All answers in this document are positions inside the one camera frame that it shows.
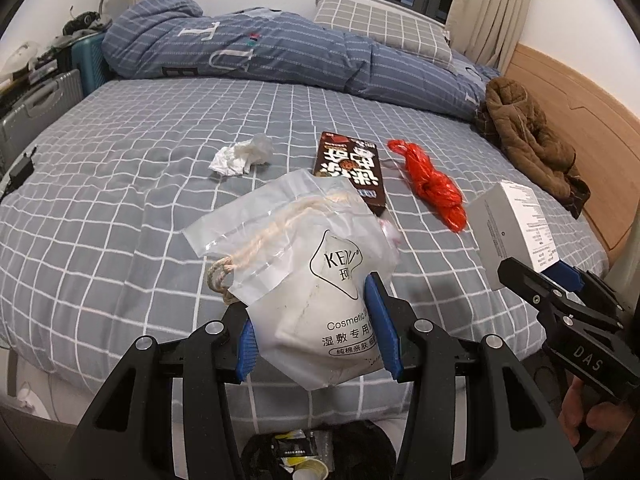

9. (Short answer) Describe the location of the white cardboard box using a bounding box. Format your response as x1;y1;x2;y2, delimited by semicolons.
466;181;560;290

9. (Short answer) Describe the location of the black patterned wrapper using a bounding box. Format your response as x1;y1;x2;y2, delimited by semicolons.
271;436;316;468

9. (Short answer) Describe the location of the yellow pudding cup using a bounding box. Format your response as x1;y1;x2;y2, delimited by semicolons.
292;457;329;480

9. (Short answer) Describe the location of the brown chocolate snack box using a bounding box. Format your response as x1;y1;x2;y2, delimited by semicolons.
312;131;386;216

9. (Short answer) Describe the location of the white tissue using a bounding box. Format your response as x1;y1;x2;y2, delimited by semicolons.
208;134;273;177

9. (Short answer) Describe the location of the clear plastic bag red print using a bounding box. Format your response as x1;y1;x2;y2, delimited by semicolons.
378;218;402;248

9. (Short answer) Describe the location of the bubble wrap roll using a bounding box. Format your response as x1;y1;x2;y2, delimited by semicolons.
309;429;333;467

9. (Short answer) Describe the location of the black lined trash bin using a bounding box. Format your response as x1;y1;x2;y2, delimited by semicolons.
241;420;396;479

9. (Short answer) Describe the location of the person's right hand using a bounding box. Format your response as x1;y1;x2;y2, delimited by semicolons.
558;376;634;465

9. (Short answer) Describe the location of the wooden headboard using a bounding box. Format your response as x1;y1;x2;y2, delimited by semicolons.
506;44;640;261

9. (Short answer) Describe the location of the brown fleece jacket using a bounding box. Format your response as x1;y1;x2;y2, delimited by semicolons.
475;77;591;219

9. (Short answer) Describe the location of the grey checked bed sheet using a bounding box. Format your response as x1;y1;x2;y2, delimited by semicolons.
0;77;611;436

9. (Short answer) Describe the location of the grey checked pillow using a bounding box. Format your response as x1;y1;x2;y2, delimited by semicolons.
314;0;454;70

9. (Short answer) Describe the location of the black power adapter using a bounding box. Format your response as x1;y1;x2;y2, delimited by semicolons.
4;148;37;195

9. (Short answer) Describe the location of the beige curtain right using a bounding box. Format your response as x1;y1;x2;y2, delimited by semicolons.
445;0;530;73

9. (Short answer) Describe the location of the grey suitcase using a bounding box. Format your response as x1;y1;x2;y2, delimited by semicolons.
1;70;84;174

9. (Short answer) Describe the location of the teal suitcase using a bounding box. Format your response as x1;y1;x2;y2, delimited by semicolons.
70;32;114;96

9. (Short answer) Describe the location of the blue striped duvet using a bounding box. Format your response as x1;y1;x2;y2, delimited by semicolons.
102;0;494;122

